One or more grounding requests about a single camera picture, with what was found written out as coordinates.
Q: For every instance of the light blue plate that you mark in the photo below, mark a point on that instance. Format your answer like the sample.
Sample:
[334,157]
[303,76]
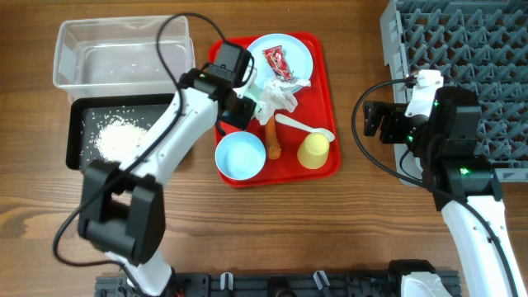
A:
[297,56]

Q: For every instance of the red serving tray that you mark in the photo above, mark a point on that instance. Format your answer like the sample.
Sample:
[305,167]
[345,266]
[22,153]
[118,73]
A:
[315,110]

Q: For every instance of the mint green bowl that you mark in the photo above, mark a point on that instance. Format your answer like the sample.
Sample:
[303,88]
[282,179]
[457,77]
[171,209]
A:
[254,92]

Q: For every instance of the red strawberry snack wrapper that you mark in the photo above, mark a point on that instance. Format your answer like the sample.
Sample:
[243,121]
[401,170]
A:
[275,57]

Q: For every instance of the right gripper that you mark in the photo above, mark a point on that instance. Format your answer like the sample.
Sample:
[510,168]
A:
[393,115]

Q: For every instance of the clear plastic bin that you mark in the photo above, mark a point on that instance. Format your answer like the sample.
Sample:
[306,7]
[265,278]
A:
[111,57]

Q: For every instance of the yellow plastic cup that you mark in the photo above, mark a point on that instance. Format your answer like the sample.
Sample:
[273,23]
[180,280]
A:
[313,152]

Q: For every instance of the white tissue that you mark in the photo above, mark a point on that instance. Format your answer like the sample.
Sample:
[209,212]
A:
[277,95]

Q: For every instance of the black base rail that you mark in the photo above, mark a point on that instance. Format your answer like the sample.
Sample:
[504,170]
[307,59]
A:
[401,278]

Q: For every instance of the white rice pile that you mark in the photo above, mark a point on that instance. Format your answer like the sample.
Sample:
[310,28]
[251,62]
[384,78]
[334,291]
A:
[110,133]

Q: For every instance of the grey dishwasher rack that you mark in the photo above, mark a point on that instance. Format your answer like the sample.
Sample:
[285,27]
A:
[478,45]

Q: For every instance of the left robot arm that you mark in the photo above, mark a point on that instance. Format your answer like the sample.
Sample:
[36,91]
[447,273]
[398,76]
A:
[122,209]

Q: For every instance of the white plastic spoon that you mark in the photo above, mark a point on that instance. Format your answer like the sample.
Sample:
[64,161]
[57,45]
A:
[285,120]

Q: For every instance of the black waste tray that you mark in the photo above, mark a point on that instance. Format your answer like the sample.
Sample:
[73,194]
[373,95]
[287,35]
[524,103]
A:
[150,107]

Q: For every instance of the light blue bowl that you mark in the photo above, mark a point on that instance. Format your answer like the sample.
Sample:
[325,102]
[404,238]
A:
[240,155]

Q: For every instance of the orange carrot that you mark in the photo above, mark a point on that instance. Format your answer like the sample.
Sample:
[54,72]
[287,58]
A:
[272,144]

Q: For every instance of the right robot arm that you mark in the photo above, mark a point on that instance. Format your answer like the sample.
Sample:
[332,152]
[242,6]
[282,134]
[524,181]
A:
[465,187]

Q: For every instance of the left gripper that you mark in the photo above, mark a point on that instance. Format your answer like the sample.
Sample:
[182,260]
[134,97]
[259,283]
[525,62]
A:
[243,116]

